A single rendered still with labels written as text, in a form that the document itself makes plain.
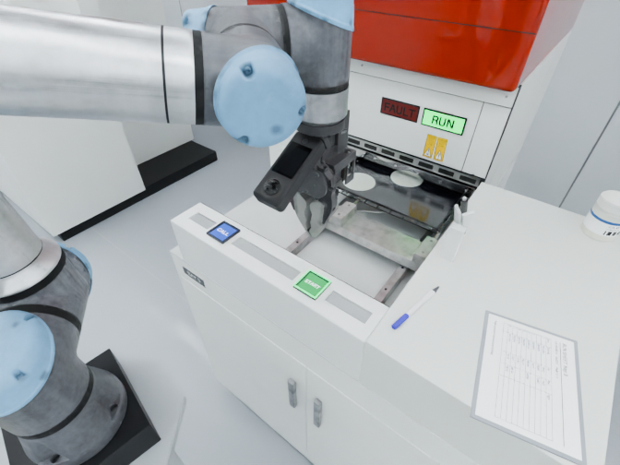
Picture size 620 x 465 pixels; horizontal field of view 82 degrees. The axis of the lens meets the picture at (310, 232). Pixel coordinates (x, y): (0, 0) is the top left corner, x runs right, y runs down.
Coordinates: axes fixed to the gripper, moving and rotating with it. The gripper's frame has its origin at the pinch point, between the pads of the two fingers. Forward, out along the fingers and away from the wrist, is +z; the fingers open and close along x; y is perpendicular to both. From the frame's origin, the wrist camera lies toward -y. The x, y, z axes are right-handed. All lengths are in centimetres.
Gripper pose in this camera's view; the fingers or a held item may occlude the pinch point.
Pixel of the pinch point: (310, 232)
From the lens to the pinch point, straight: 61.5
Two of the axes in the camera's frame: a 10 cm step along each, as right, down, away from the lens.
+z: 0.0, 7.5, 6.6
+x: -7.9, -4.0, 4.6
